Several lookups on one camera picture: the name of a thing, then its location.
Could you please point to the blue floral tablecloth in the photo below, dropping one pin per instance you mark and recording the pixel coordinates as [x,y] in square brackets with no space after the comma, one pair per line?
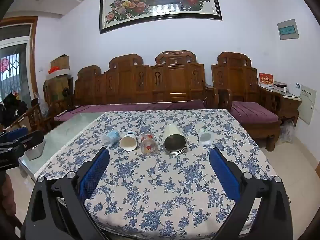
[150,192]

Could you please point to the framed peacock flower painting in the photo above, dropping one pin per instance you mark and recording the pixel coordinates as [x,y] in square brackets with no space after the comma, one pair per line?
[160,2]

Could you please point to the carved wooden armchair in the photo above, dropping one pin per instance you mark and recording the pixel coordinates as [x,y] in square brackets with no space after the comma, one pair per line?
[240,80]

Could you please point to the glass cup red print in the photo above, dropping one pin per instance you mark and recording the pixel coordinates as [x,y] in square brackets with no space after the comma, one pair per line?
[149,143]

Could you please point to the wooden framed grille door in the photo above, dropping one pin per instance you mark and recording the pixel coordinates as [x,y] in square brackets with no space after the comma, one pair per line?
[15,67]

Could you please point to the white wall panel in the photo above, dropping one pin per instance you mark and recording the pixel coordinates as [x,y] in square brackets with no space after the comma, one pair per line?
[307,105]

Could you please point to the cream steel-lined tumbler cup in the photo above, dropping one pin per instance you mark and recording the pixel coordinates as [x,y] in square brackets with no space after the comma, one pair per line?
[175,140]

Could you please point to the brown cardboard box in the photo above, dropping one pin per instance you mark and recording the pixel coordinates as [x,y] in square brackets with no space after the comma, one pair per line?
[60,61]

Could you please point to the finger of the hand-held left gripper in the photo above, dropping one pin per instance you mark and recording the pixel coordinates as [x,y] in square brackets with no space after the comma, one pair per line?
[17,133]
[30,140]

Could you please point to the small white cup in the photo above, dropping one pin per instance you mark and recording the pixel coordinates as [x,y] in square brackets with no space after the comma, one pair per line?
[205,137]

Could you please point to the pile of dark clothes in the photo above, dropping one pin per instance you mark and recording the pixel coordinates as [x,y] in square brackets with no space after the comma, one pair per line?
[12,110]

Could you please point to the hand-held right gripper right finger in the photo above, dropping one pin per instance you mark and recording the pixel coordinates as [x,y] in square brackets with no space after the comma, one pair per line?
[223,175]

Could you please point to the carved wooden sofa bench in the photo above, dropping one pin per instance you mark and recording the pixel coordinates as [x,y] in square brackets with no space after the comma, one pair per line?
[172,82]

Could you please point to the clear plastic bag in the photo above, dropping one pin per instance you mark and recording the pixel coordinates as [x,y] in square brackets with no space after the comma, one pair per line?
[287,131]

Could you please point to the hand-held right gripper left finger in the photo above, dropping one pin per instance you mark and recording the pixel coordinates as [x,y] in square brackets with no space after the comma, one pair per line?
[96,170]

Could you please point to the wooden side cabinet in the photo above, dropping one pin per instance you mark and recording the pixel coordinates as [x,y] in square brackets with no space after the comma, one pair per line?
[290,110]

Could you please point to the clear plastic cup blue print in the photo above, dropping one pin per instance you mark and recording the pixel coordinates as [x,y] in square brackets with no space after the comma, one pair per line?
[111,138]

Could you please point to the small wooden chair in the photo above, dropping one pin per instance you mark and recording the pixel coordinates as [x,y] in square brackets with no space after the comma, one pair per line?
[37,116]

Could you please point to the white paper cup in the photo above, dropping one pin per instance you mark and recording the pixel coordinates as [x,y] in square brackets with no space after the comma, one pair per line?
[128,141]

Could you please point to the square purple seat cushion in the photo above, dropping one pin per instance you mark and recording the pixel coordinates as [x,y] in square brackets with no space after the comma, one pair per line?
[252,113]

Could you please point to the red gift box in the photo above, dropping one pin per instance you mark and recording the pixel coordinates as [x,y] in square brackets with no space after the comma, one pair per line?
[266,80]

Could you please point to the person's left forearm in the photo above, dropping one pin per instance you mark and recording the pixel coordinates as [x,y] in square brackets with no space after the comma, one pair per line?
[6,195]

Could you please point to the grey wall electrical box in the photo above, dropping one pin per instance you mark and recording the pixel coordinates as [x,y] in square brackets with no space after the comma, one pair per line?
[288,29]

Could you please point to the white carton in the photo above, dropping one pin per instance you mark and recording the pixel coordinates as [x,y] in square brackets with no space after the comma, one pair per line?
[294,89]

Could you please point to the long purple seat cushion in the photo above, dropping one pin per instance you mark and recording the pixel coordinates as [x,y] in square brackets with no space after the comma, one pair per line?
[125,108]

